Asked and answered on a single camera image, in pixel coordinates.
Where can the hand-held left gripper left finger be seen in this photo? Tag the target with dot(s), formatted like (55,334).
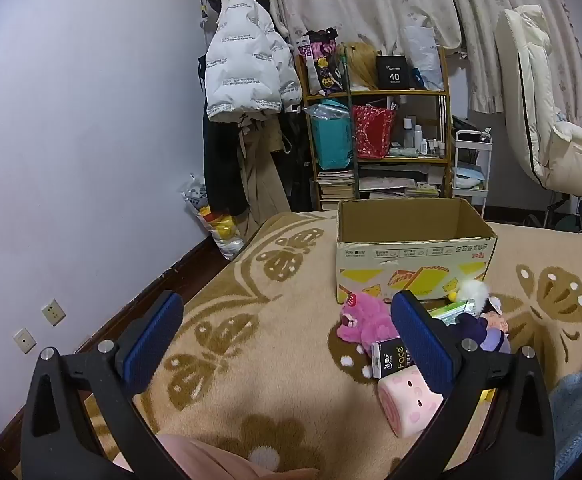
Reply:
(153,342)

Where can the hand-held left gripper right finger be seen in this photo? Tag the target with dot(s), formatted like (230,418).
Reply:
(423,347)

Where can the green tissue pack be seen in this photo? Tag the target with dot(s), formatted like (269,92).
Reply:
(453,311)

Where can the purple-haired plush doll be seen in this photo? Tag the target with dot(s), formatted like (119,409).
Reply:
(476,330)

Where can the pink plush bear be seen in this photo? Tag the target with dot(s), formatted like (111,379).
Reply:
(371,320)

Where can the printed cardboard box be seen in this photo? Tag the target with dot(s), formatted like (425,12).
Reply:
(421,260)

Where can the black tissue pack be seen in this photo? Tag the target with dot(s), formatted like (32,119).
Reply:
(391,357)

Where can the pink plush roll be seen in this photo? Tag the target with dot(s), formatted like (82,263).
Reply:
(406,400)

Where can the white fluffy plush toy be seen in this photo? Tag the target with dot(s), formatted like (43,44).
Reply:
(473,292)

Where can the plastic bag with yellow contents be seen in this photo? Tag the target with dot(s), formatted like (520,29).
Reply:
(216,225)

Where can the pile of papers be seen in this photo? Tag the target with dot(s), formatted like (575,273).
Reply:
(396,182)

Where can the blue fluffy blanket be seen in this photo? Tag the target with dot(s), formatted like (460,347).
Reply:
(581,410)

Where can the stack of books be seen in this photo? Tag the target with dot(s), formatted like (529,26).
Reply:
(336,190)

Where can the white trolley cart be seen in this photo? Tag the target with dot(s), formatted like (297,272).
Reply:
(471,160)

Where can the black coat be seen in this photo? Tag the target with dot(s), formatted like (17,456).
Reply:
(226,160)

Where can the beige coat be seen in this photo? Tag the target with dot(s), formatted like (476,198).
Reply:
(263,175)

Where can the group of cosmetic bottles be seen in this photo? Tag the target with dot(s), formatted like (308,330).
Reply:
(421,140)

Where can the red patterned bag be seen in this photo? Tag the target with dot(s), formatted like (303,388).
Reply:
(373,132)

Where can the black hanging garment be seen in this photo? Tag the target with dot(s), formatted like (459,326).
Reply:
(298,160)

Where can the teal bag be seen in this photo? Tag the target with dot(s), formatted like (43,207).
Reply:
(331,140)

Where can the wooden shelf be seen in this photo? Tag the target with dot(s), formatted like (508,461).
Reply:
(396,93)

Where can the black box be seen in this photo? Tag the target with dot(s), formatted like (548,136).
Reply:
(393,72)

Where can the cream padded chair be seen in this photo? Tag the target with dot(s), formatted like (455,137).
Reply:
(531,85)

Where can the blonde wig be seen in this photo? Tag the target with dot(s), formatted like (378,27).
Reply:
(361,65)

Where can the white plastic bag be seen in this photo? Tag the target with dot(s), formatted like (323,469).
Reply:
(423,55)

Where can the white puffer jacket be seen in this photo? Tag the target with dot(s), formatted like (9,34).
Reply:
(246,60)

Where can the colourful printed bag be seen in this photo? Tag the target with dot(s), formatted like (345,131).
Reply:
(323,62)

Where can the white wall socket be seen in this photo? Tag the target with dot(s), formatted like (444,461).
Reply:
(24,341)
(53,312)

